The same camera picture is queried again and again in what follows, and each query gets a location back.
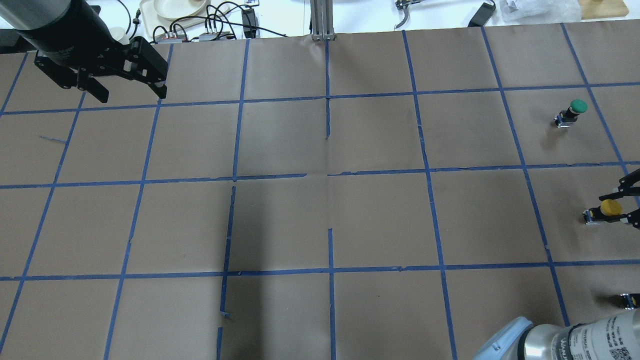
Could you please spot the white paper cup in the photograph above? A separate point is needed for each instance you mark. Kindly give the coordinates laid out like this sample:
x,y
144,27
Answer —
x,y
119,34

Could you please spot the beige tray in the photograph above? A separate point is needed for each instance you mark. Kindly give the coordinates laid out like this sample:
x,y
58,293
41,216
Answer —
x,y
150,20

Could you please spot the metal reacher grabber tool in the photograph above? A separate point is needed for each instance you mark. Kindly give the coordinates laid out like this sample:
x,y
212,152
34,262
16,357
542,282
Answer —
x,y
403,8

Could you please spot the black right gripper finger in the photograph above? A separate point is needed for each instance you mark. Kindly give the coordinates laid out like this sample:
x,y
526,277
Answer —
x,y
616,215
626,187

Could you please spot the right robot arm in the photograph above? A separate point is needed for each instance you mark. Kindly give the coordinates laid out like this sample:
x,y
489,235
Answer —
x,y
611,338

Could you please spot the aluminium frame post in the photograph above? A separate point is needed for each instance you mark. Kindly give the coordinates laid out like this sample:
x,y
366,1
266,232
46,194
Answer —
x,y
321,19

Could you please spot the wooden cutting board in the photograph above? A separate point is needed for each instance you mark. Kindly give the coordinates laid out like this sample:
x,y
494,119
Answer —
x,y
603,9

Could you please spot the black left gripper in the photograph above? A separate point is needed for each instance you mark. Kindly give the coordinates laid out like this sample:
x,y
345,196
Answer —
x,y
75,41

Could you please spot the beige plate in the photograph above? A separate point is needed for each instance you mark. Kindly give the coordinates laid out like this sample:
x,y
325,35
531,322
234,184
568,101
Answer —
x,y
175,9

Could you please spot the clear plastic bag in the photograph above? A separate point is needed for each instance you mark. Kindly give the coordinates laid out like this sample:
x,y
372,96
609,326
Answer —
x,y
542,11

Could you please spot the green push button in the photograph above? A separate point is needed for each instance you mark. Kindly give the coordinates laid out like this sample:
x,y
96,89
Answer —
x,y
566,118

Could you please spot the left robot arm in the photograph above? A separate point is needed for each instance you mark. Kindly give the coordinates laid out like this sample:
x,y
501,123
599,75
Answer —
x,y
30,14

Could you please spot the black power adapter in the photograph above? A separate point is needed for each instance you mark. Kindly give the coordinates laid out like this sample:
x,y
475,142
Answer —
x,y
483,14
249,23

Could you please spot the small black switch block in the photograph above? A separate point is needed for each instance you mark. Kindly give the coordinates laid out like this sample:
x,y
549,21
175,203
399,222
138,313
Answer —
x,y
629,301

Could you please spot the yellow push button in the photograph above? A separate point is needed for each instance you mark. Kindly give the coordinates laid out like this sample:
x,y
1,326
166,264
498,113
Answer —
x,y
594,216

